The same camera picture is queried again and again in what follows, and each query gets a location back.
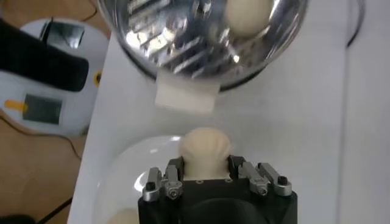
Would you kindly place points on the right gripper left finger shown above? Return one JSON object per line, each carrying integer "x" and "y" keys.
{"x": 172, "y": 182}

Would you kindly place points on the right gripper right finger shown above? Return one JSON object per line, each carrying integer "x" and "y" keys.
{"x": 256, "y": 178}

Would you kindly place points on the white steamed baozi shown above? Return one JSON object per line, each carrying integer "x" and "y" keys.
{"x": 125, "y": 217}
{"x": 205, "y": 149}
{"x": 248, "y": 16}

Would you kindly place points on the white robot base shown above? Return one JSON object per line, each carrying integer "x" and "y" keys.
{"x": 76, "y": 103}

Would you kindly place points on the perforated steel steamer basket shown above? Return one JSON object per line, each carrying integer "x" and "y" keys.
{"x": 170, "y": 36}

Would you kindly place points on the round white plate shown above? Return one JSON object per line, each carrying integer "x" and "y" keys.
{"x": 131, "y": 170}

